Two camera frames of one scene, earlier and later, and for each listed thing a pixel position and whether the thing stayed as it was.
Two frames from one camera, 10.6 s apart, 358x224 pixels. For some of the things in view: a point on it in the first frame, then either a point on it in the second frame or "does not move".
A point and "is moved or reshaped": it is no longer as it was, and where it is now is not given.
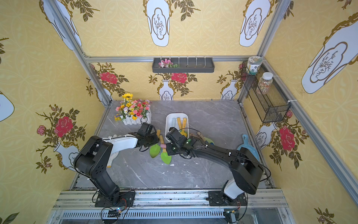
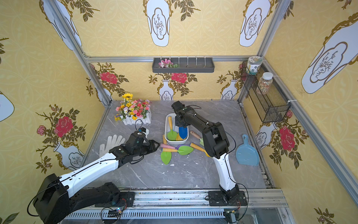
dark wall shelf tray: (183, 65) does not move
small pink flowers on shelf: (166, 63) does not move
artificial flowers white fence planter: (134, 112) does not move
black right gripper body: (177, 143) to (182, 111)
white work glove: (118, 142) does not move
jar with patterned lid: (253, 63) does not move
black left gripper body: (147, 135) to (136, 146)
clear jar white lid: (265, 83) does not move
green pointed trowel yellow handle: (154, 150) is moved or reshaped
